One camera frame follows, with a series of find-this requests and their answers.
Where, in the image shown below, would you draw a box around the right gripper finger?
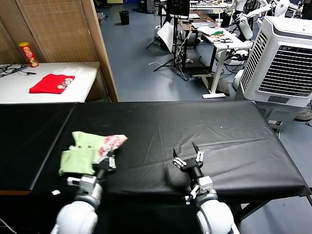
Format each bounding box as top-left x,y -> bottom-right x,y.
192,141 -> 205,162
172,147 -> 187,169

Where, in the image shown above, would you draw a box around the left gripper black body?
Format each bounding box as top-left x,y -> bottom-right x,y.
94,158 -> 117,174

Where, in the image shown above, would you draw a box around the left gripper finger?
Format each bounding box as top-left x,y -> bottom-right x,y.
107,151 -> 117,169

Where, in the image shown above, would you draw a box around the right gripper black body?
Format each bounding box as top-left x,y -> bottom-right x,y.
181,157 -> 203,171

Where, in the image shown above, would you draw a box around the light green t-shirt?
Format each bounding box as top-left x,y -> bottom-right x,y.
58,131 -> 129,176

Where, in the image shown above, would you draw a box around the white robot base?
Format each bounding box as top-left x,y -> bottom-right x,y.
223,40 -> 254,66

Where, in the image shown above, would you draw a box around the narrow black table cover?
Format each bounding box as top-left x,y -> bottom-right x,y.
0,103 -> 77,192

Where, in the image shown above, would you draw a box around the white side table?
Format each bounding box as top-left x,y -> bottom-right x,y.
0,61 -> 102,104

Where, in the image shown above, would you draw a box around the red folded t-shirt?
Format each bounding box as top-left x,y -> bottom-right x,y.
29,74 -> 76,95

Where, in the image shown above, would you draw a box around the white standing desk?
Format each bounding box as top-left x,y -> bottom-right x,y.
195,25 -> 247,99

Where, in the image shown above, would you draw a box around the black tripod stand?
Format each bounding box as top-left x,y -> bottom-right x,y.
146,14 -> 195,81

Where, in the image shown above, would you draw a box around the white air cooler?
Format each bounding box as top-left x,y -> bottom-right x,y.
235,16 -> 312,122

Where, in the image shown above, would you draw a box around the white reflector board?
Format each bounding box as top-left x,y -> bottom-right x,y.
157,22 -> 174,53

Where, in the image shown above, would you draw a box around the grey laptop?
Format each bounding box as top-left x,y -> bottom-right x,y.
191,21 -> 215,29

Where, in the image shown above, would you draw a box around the red chips can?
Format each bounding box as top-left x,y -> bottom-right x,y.
19,42 -> 39,68

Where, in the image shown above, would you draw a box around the white humanoid robot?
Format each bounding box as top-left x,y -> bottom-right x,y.
223,0 -> 254,41

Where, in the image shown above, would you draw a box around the wooden partition screen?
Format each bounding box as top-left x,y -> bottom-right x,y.
0,0 -> 119,102

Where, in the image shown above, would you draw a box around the black trash bin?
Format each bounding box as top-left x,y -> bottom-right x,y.
119,11 -> 130,25

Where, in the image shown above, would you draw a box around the black monitor on stand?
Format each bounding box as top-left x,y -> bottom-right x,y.
166,0 -> 190,18

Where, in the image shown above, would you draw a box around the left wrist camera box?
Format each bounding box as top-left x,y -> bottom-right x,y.
67,174 -> 98,194

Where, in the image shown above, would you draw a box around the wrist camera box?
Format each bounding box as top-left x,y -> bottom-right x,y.
185,176 -> 214,203
67,174 -> 98,194

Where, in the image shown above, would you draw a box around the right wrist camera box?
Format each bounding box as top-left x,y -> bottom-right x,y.
185,176 -> 214,203

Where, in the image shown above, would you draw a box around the white cable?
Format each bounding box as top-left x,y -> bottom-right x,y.
0,218 -> 17,234

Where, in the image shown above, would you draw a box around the black cables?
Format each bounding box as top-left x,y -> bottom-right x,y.
0,63 -> 37,78

